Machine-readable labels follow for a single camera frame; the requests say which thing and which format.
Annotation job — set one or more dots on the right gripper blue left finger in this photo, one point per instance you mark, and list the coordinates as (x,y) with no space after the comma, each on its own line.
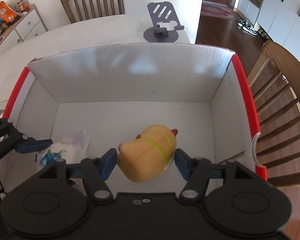
(104,164)

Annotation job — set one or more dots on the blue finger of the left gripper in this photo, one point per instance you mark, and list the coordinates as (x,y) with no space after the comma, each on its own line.
(32,145)

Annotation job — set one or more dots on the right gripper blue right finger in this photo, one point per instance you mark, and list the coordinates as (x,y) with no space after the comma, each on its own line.
(187,165)

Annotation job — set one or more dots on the blueberry bread clear package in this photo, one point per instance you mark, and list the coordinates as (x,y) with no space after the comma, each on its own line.
(72,149)

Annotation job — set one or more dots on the red cardboard shoe box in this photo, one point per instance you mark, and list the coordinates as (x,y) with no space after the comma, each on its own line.
(114,92)

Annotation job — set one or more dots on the white drawer sideboard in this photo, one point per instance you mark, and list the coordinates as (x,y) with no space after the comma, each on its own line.
(28,26)

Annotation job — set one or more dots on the brown wooden chair right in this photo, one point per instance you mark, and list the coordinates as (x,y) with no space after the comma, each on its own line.
(289,67)

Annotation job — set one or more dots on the brown wooden chair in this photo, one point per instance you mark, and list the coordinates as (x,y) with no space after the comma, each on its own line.
(289,67)
(81,10)

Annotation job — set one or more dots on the orange snack bag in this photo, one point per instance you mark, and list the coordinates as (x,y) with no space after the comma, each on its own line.
(6,13)

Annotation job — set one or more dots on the grey phone stand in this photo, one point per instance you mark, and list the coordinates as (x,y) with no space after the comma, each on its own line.
(165,23)

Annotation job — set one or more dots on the sneakers on floor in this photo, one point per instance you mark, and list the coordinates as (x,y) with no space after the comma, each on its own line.
(246,26)

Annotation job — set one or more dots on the red patterned door rug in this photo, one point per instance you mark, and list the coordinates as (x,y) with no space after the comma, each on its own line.
(218,10)

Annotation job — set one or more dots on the brown wooden chair far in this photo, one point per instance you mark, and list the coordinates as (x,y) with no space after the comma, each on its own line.
(81,10)

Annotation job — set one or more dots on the white wall cabinet unit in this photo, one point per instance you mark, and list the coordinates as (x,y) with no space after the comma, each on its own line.
(280,19)

